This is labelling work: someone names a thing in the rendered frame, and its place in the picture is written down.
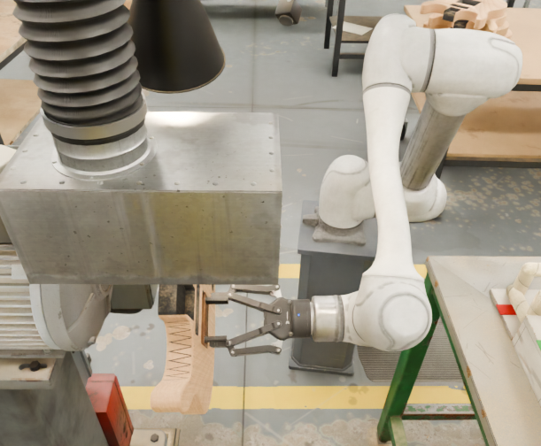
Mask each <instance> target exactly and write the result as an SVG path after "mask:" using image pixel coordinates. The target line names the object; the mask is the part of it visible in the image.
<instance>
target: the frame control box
mask: <svg viewBox="0 0 541 446"><path fill-rule="evenodd" d="M157 289H158V284H113V286H112V297H111V313H121V314H136V313H138V312H140V311H141V310H142V309H151V308H152V306H153V305H154V303H155V298H156V294H157Z"/></svg>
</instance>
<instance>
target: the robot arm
mask: <svg viewBox="0 0 541 446"><path fill-rule="evenodd" d="M521 72H522V51H521V49H520V48H519V47H518V46H516V45H515V43H514V42H513V41H511V40H509V39H507V38H505V37H504V36H502V35H497V34H494V33H491V32H486V31H480V30H472V29H462V28H443V29H429V28H423V27H417V26H416V23H415V21H414V20H412V19H411V18H409V17H408V16H406V15H404V14H398V13H393V14H389V15H387V16H385V17H383V18H382V19H381V20H380V21H379V22H378V24H377V25H376V27H375V29H374V31H373V33H372V35H371V37H370V40H369V43H368V46H367V49H366V53H365V58H364V64H363V72H362V85H363V104H364V110H365V117H366V126H367V155H368V162H367V161H366V160H365V159H363V158H359V157H357V156H353V155H345V156H341V157H339V158H337V159H335V160H334V161H333V162H332V163H331V164H330V166H329V167H328V170H327V171H326V173H325V175H324V177H323V180H322V184H321V192H320V201H319V206H316V207H315V209H314V212H315V214H308V215H303V223H304V224H307V225H311V226H315V231H314V233H313V240H314V241H315V242H340V243H349V244H356V245H359V246H365V245H366V243H367V240H366V237H365V235H364V219H372V218H376V219H377V225H378V244H377V252H376V257H375V262H374V263H373V264H372V266H371V267H370V268H369V269H368V270H367V271H365V272H364V273H363V274H362V279H361V283H360V286H359V291H356V292H353V293H351V294H348V295H342V296H338V295H333V296H313V297H312V302H311V303H310V300H309V299H286V298H284V297H282V294H281V291H280V285H279V284H278V285H271V286H262V285H230V288H229V291H228V292H212V293H211V297H206V298H205V303H206V304H228V300H229V301H233V302H236V303H239V304H243V305H246V306H249V307H251V308H253V309H256V310H259V311H262V312H264V326H263V327H260V328H258V329H255V330H252V331H250V332H248V333H245V334H241V335H238V336H237V337H234V338H231V339H229V340H228V338H227V336H226V335H221V336H205V342H209V346H210V347H211V348H227V349H228V351H229V354H230V356H231V357H240V356H248V355H255V354H263V353H272V354H275V355H280V354H281V352H282V341H285V340H287V339H290V338H310V337H311V336H312V337H313V340H314V341H315V342H350V343H353V344H357V345H359V346H366V347H374V348H377V349H378V350H385V351H401V350H408V349H410V348H412V347H414V346H415V345H417V344H418V343H420V342H421V341H422V340H423V339H424V338H425V337H426V335H427V333H428V332H429V329H430V326H431V322H432V311H431V307H430V304H429V300H428V297H427V294H426V290H425V286H424V279H423V278H422V277H421V276H420V275H419V274H418V273H417V272H416V270H415V268H414V266H413V259H412V247H411V235H410V227H409V222H423V221H426V220H430V219H433V218H436V217H437V216H438V215H439V214H440V213H441V212H442V211H443V210H444V207H445V204H446V198H447V195H446V189H445V187H444V184H443V182H441V181H440V180H439V179H438V178H437V177H436V175H435V172H436V170H437V168H438V166H439V164H440V162H441V161H442V159H443V157H444V154H445V153H446V151H447V149H448V147H449V145H450V144H451V142H452V140H453V138H454V136H455V135H456V133H457V131H458V129H459V128H460V125H461V123H462V121H463V119H464V118H465V116H466V114H467V113H470V112H471V111H473V110H474V109H475V108H477V107H478V106H480V105H481V104H483V103H485V102H486V101H488V100H489V98H498V97H500V96H503V95H505V94H507V93H508V92H510V91H511V90H512V88H514V87H515V85H516V84H517V82H518V80H519V79H520V76H521ZM417 92H419V93H425V96H426V101H425V104H424V105H423V108H422V110H421V114H420V117H419V119H418V121H417V124H416V126H415V129H414V131H413V135H412V137H411V140H410V142H409V144H408V146H407V149H406V153H405V155H404V157H403V160H402V161H401V162H398V149H399V141H400V136H401V132H402V127H403V124H404V120H405V116H406V111H407V107H408V105H409V101H410V96H411V93H417ZM236 292H244V293H254V294H263V295H270V296H275V297H276V299H275V300H274V301H273V302H272V303H270V304H266V303H263V302H259V301H256V300H254V299H251V298H249V297H246V296H241V295H238V294H236ZM267 334H270V335H272V336H273V337H274V338H275V339H277V340H278V341H277V342H272V343H271V345H262V346H254V347H247V348H239V349H235V347H234V346H236V345H238V344H241V343H243V342H248V341H249V340H252V339H255V338H257V337H260V336H263V335H267Z"/></svg>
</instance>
